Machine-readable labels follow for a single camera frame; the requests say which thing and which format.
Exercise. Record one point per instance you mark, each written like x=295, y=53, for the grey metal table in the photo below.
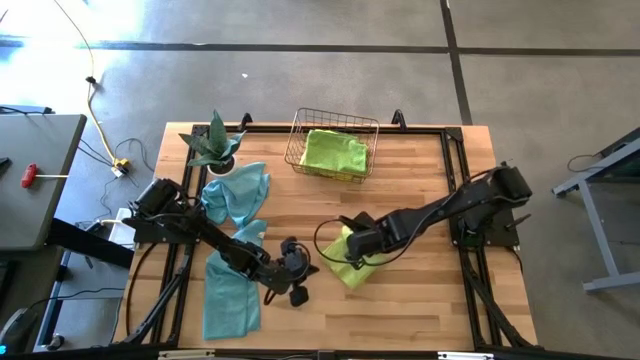
x=597, y=220

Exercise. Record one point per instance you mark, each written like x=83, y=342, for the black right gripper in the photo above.
x=370, y=237

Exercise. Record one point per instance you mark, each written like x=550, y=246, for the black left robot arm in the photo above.
x=220, y=240

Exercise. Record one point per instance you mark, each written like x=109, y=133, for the black floor device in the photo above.
x=15, y=330

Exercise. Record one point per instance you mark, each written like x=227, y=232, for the green microfiber towel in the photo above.
x=355, y=277
x=335, y=150

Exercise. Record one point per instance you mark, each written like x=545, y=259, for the black aluminium table frame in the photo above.
x=425, y=130

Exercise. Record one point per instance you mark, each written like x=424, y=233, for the teal microfiber towel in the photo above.
x=240, y=192
x=230, y=305

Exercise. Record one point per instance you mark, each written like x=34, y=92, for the black table leg beam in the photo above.
x=85, y=242

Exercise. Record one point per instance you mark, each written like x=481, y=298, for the snake plant in white pot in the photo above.
x=217, y=150

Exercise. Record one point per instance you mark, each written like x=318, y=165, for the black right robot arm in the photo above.
x=450, y=205

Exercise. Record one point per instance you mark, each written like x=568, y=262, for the white power strip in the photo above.
x=122, y=230

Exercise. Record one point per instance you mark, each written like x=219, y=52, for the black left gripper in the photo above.
x=292, y=265

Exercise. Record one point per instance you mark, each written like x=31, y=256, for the grey side table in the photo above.
x=35, y=180

